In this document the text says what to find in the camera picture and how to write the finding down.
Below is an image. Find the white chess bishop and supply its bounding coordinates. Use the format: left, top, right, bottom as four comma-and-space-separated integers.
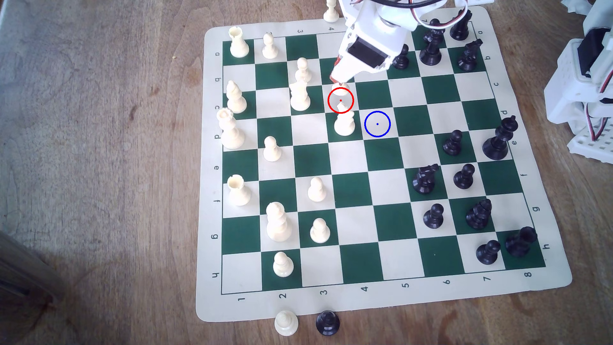
332, 82, 356, 137
226, 80, 248, 114

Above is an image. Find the red and black servo cable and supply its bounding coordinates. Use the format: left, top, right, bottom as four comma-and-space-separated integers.
585, 67, 613, 142

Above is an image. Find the green and cream chess mat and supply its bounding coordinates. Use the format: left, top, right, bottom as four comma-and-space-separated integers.
195, 6, 573, 323

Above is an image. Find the black chess king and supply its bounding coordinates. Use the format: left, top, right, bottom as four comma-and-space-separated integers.
482, 115, 519, 161

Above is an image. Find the white chess queen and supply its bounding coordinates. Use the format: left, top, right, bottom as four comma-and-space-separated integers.
216, 108, 245, 150

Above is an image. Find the red white black arm cable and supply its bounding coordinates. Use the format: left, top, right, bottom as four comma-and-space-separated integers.
409, 6, 475, 33

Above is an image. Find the black chess knight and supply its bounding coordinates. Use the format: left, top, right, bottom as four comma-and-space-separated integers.
457, 38, 483, 73
412, 164, 440, 195

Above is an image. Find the white chess king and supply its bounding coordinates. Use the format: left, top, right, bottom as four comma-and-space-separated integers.
266, 202, 293, 242

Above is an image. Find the black chess rook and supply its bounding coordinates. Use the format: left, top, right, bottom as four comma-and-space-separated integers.
450, 9, 472, 41
506, 226, 538, 258

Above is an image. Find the white chess knight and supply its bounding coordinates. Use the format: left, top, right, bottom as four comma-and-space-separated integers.
289, 80, 311, 112

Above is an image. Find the dark grey furniture leg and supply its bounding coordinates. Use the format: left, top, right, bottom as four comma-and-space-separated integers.
0, 230, 65, 310

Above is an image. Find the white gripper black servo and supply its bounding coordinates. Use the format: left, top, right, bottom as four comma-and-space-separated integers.
329, 11, 415, 85

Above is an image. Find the black chess bishop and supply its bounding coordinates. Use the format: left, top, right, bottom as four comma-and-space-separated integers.
420, 30, 443, 66
466, 199, 493, 230

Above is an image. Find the white chess rook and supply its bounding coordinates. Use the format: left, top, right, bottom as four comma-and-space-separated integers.
227, 174, 251, 207
228, 26, 250, 58

